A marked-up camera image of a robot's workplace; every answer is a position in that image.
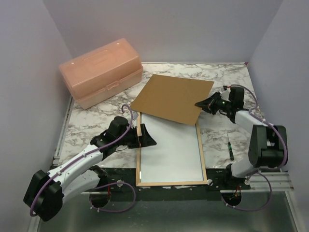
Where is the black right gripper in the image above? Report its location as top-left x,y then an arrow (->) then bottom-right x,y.
195,92 -> 232,116

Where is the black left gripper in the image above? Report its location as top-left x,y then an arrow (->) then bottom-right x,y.
116,124 -> 156,149

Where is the blue wooden picture frame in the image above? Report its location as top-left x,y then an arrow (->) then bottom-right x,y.
135,112 -> 208,187

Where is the brown backing board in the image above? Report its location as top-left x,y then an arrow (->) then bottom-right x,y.
131,74 -> 214,126

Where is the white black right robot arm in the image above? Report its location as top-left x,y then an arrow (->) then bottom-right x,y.
195,84 -> 288,189

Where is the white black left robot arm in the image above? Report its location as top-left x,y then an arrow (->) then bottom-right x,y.
23,116 -> 157,221

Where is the green black screwdriver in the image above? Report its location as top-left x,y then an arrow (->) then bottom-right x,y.
227,135 -> 235,161

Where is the pink plastic storage box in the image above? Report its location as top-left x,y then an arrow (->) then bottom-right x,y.
59,38 -> 143,109

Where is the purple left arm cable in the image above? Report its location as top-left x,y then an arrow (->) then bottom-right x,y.
29,104 -> 142,217

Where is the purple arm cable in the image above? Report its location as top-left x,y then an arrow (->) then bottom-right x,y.
29,104 -> 142,217
223,84 -> 289,212

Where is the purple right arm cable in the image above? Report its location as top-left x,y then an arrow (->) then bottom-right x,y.
223,84 -> 289,212

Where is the aluminium front rail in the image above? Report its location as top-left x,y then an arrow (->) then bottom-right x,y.
38,171 -> 294,194

